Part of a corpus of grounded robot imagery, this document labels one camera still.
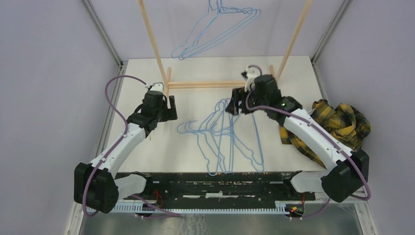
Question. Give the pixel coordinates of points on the yellow black plaid shirt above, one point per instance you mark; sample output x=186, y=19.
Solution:
x=345, y=123

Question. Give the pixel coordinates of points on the wooden hanger rack frame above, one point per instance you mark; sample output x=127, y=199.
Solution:
x=166, y=75

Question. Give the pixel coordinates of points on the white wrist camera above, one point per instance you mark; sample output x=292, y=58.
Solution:
x=158, y=86
x=250, y=73

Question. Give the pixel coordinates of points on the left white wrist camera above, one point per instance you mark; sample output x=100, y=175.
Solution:
x=158, y=86

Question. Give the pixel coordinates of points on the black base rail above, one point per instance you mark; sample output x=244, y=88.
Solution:
x=243, y=190

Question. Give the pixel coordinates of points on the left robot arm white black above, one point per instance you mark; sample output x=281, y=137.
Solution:
x=95, y=184

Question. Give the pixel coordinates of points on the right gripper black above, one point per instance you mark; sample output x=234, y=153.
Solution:
x=240, y=98

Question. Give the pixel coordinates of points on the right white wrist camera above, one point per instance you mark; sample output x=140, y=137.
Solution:
x=250, y=73

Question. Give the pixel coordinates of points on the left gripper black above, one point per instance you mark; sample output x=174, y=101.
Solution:
x=165, y=110

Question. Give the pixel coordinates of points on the white slotted cable duct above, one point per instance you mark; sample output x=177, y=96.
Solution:
x=138, y=207

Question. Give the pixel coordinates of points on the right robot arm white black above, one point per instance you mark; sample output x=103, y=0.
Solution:
x=346, y=170

